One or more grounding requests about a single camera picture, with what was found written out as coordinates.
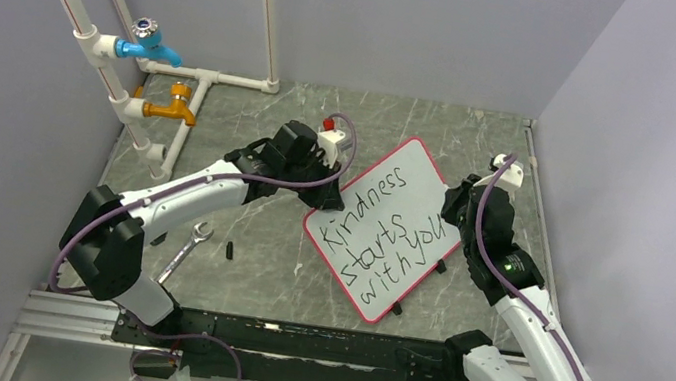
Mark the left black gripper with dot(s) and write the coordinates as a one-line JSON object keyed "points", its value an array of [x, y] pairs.
{"points": [[326, 198]]}

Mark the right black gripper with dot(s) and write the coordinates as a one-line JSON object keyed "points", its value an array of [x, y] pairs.
{"points": [[457, 195]]}

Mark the pink-framed whiteboard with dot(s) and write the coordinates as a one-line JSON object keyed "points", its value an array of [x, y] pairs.
{"points": [[390, 235]]}

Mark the black marker cap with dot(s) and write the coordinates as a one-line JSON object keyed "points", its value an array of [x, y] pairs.
{"points": [[229, 255]]}

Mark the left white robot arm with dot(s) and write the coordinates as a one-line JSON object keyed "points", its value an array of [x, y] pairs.
{"points": [[106, 238]]}

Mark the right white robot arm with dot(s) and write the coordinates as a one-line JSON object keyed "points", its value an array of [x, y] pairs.
{"points": [[513, 286]]}

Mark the silver wrench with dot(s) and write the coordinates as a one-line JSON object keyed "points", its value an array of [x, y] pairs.
{"points": [[201, 232]]}

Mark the orange faucet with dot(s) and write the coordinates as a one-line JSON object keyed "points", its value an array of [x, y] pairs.
{"points": [[178, 108]]}

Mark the blue faucet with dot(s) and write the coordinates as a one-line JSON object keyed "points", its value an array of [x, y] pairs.
{"points": [[148, 44]]}

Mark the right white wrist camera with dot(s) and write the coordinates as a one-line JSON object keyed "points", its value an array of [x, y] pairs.
{"points": [[507, 175]]}

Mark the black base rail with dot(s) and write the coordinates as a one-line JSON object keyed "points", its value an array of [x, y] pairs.
{"points": [[255, 349]]}

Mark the white pvc pipe frame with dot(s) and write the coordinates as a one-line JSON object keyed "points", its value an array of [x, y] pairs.
{"points": [[157, 132]]}

